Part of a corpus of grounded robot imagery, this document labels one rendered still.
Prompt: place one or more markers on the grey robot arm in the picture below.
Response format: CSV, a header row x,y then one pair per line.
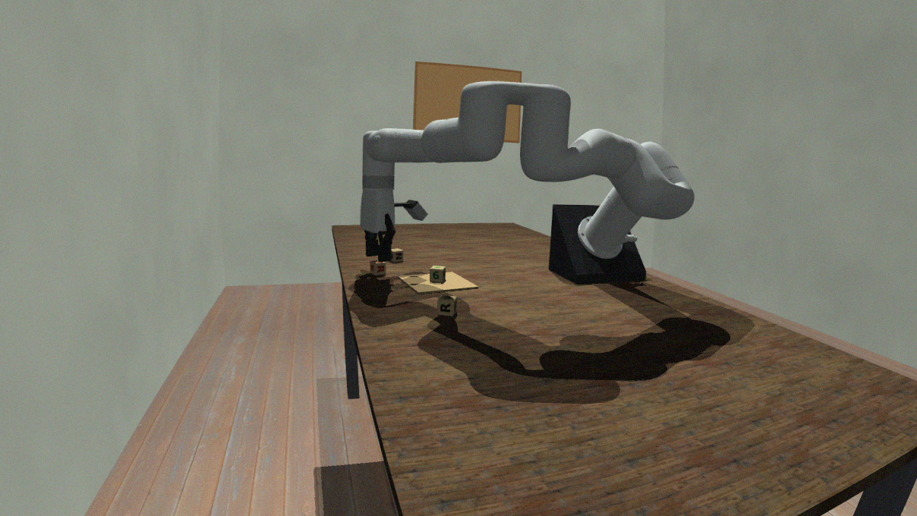
x,y
477,135

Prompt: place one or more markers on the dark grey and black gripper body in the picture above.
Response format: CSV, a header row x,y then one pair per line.
x,y
375,203

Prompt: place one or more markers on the cream flat mat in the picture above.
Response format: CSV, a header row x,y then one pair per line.
x,y
421,284

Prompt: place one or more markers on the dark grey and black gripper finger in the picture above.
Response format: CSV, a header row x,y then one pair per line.
x,y
371,244
384,249

